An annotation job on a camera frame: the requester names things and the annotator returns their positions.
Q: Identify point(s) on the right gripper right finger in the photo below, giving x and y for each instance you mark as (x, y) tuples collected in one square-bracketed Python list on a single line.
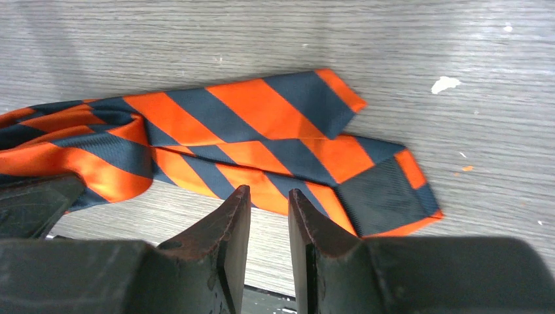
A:
[(337, 272)]

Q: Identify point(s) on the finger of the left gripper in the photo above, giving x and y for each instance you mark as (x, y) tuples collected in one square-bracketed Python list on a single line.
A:
[(30, 208)]

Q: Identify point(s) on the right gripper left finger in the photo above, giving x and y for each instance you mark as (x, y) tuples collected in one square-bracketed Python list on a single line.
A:
[(200, 270)]

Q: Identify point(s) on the orange navy striped tie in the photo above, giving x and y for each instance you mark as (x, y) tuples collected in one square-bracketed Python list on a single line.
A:
[(273, 134)]

